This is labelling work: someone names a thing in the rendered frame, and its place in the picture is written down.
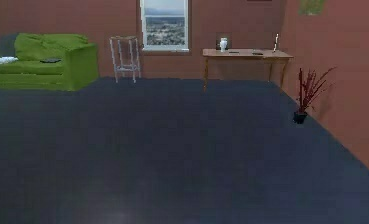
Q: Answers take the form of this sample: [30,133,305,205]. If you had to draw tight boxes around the red house plant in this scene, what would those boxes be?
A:
[292,66,338,125]

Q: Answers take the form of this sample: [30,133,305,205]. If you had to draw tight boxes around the wooden side table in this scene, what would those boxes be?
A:
[202,48,295,92]

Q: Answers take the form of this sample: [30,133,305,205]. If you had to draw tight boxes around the white-framed window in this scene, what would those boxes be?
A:
[139,0,190,53]

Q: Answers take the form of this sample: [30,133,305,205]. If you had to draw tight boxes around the green framed picture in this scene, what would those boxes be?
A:
[297,0,326,16]

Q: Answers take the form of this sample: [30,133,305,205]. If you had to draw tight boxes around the green sofa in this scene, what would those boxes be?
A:
[0,32,100,92]

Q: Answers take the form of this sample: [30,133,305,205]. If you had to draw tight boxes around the white cloth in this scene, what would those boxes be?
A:
[0,56,19,65]

